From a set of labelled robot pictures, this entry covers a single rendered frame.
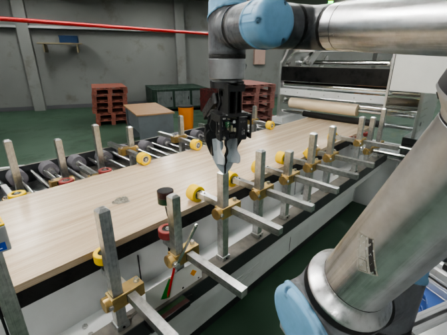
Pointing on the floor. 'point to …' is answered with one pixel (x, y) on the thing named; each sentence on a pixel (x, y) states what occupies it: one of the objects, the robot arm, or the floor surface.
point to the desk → (149, 119)
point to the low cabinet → (174, 95)
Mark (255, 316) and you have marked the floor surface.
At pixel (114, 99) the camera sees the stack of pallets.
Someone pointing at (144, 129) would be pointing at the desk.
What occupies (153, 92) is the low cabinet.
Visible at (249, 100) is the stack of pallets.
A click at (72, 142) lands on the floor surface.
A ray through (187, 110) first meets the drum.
